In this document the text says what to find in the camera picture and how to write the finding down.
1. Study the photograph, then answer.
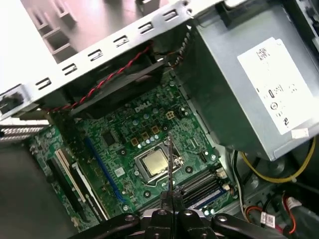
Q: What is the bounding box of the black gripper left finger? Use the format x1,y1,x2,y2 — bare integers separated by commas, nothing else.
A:
67,191,173,239

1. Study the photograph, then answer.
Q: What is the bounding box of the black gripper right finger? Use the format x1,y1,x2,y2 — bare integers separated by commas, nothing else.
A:
172,186,287,239

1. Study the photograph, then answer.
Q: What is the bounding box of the silver CPU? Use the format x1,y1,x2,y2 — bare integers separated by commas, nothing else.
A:
142,150,169,176

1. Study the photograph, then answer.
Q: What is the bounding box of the metal CPU socket cover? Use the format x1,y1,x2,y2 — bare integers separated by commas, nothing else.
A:
134,140,184,187

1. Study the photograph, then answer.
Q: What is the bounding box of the green motherboard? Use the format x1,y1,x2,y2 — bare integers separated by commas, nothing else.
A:
27,69,241,225

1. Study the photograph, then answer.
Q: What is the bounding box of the black case fan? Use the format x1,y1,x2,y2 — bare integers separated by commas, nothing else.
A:
66,47,167,120

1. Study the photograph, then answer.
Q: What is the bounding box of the grey power supply unit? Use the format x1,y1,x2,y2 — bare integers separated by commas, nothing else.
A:
174,3,319,162

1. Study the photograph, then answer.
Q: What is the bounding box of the black PC case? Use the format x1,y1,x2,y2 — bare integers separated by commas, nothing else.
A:
0,0,319,239

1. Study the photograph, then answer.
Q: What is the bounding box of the white grey wire bundle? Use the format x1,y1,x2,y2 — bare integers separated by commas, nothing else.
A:
230,149,249,215

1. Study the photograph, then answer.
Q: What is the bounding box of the red cable with label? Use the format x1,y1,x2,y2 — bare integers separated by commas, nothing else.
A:
258,191,304,236

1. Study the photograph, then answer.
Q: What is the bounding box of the yellow power wire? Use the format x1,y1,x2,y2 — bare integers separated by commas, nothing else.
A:
239,136,318,184

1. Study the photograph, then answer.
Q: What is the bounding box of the red black twisted wire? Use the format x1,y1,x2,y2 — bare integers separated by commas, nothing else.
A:
41,43,154,112

